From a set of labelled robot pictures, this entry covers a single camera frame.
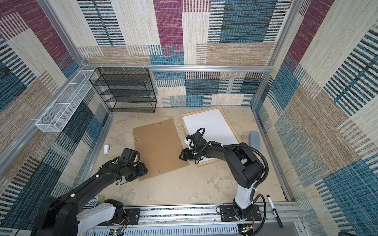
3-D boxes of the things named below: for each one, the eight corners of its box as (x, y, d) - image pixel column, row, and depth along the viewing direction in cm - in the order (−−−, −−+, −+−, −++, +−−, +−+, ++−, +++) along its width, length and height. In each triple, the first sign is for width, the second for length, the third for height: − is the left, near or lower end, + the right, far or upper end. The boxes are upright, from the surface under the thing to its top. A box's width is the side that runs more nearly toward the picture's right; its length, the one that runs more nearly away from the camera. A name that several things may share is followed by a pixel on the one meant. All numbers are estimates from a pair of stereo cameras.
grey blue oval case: (249, 148, 99) (250, 146, 97) (249, 132, 108) (250, 129, 105) (258, 150, 98) (260, 148, 96) (257, 134, 107) (259, 131, 104)
